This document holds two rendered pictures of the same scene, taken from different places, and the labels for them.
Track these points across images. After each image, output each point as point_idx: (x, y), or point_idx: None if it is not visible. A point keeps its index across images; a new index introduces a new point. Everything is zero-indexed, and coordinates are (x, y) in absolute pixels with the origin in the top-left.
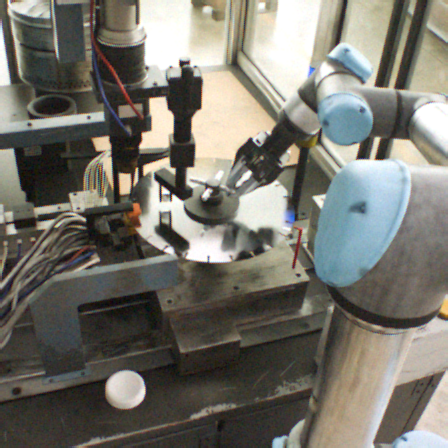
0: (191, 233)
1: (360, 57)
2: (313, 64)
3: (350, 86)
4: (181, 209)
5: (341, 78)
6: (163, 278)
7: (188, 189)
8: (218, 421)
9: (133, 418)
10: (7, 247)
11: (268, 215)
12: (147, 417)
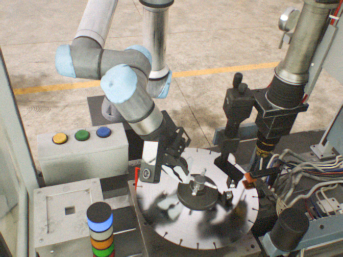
0: (209, 166)
1: (113, 72)
2: (106, 213)
3: (132, 55)
4: (218, 186)
5: (135, 61)
6: None
7: (217, 157)
8: None
9: (219, 150)
10: (327, 215)
11: None
12: (213, 151)
